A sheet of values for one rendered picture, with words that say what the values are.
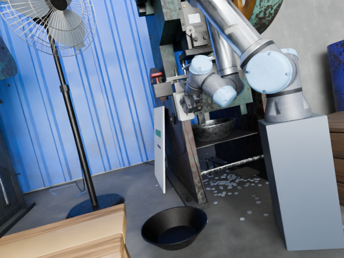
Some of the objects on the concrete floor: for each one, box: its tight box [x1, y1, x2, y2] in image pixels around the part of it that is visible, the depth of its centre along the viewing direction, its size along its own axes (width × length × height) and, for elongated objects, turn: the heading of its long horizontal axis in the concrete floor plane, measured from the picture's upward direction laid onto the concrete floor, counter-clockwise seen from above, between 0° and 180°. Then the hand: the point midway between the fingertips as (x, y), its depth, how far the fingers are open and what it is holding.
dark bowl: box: [141, 206, 207, 251], centre depth 100 cm, size 30×30×7 cm
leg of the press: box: [149, 68, 209, 210], centre depth 159 cm, size 92×12×90 cm, turn 75°
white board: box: [154, 106, 165, 194], centre depth 176 cm, size 14×50×59 cm, turn 75°
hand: (186, 109), depth 109 cm, fingers closed
